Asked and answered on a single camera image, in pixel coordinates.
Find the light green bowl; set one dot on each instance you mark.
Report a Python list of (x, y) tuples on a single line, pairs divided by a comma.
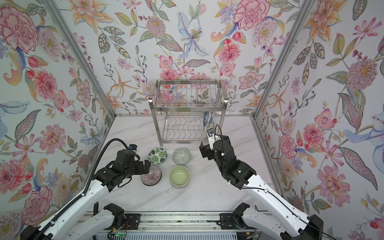
[(179, 177)]

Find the green white patterned bowl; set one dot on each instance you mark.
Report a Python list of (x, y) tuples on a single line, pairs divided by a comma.
[(181, 156)]

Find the green leaf pattern bowl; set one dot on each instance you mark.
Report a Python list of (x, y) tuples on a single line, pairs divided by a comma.
[(157, 156)]

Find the purple ribbed bowl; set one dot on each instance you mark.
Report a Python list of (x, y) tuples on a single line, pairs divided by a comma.
[(153, 177)]

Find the right aluminium corner post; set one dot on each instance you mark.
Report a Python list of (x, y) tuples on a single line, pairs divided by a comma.
[(281, 60)]

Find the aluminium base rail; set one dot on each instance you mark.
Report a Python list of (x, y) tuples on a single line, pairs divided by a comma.
[(177, 222)]

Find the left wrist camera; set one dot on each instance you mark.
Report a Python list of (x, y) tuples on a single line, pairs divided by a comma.
[(133, 147)]

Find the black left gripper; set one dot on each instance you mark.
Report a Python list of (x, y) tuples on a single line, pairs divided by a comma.
[(143, 170)]

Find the aluminium corner post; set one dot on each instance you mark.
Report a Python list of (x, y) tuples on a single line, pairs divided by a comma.
[(68, 36), (281, 60)]

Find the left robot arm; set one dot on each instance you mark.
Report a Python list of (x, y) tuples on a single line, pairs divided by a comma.
[(78, 204)]

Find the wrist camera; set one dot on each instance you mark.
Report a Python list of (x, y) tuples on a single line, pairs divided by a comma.
[(133, 147), (211, 141)]

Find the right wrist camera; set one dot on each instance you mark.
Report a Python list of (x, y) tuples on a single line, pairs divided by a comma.
[(211, 141)]

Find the blue floral bowl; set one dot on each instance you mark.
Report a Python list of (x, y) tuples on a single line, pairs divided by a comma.
[(208, 118)]

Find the left aluminium corner post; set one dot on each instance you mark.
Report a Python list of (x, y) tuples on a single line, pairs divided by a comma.
[(68, 36)]

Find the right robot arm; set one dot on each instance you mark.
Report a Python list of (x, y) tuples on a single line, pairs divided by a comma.
[(270, 198)]

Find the brown white patterned bowl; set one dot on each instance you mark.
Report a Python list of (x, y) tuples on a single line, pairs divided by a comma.
[(209, 132)]

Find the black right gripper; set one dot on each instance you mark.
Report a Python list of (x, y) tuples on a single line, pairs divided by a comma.
[(206, 152)]

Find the steel two-tier dish rack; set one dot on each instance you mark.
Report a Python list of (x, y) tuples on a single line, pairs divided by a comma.
[(178, 107)]

